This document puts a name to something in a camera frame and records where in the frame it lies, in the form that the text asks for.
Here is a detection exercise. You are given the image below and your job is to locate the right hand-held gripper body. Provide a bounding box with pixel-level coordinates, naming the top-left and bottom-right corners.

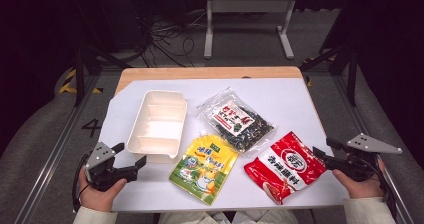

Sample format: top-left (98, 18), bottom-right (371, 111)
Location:
top-left (324, 132), bottom-right (404, 183)

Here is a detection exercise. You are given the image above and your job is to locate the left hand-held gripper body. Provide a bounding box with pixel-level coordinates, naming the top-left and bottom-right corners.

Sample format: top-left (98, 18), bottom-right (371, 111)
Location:
top-left (84, 141), bottom-right (139, 192)

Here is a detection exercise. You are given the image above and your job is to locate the red seasoning packet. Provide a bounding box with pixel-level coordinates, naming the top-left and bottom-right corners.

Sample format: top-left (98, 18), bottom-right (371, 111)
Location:
top-left (243, 131), bottom-right (328, 206)

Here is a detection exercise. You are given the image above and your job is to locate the white divided plastic container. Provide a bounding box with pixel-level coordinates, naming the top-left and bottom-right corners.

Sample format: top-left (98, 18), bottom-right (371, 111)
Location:
top-left (126, 89), bottom-right (188, 164)

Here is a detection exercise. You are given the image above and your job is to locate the yellow green seasoning pouch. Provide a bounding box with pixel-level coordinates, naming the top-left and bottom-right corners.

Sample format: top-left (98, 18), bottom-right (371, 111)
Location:
top-left (168, 130), bottom-right (240, 207)

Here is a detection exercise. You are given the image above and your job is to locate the clear dried seaweed packet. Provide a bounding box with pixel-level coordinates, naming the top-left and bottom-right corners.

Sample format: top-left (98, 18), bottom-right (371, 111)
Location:
top-left (194, 87), bottom-right (277, 155)

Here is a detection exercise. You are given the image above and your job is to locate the person's right hand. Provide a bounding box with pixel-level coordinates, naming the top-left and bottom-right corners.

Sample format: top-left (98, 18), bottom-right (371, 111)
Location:
top-left (331, 159), bottom-right (387, 200)

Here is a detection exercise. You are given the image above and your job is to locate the person's left hand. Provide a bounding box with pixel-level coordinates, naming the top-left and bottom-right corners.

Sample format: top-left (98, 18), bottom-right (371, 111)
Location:
top-left (78, 168), bottom-right (128, 213)

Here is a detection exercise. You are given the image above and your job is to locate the white table mat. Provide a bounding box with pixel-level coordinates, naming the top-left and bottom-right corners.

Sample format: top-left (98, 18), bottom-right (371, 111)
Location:
top-left (98, 78), bottom-right (349, 214)

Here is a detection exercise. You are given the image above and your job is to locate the black metal stand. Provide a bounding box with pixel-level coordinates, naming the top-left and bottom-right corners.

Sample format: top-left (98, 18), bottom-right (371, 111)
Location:
top-left (73, 43), bottom-right (132, 107)
top-left (299, 43), bottom-right (360, 107)

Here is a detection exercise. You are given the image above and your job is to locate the yellow black hazard tape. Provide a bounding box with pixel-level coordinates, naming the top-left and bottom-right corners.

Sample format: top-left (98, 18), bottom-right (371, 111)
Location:
top-left (58, 68), bottom-right (104, 95)

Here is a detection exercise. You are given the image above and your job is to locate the person's light jacket torso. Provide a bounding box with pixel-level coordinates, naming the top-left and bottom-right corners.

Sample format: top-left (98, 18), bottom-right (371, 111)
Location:
top-left (158, 209), bottom-right (299, 224)

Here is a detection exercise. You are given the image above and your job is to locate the wooden table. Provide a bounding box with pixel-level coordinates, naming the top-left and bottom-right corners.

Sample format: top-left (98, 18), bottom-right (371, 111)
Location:
top-left (114, 66), bottom-right (329, 145)

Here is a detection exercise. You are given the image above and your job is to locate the white metal stand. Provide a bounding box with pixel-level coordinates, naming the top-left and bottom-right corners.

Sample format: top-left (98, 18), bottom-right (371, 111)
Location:
top-left (203, 0), bottom-right (299, 60)

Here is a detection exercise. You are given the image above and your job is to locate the aluminium floor rail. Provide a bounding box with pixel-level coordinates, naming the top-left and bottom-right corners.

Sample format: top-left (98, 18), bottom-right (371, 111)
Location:
top-left (333, 73), bottom-right (418, 224)
top-left (13, 73), bottom-right (101, 224)

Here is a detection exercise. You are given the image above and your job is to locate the right hand-held gripper cable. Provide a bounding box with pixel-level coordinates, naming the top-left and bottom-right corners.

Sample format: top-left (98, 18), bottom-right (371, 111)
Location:
top-left (373, 153), bottom-right (398, 220)

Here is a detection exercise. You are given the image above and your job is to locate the bundle of black cables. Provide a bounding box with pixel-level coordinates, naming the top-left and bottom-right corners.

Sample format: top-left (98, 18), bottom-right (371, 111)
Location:
top-left (128, 0), bottom-right (209, 68)

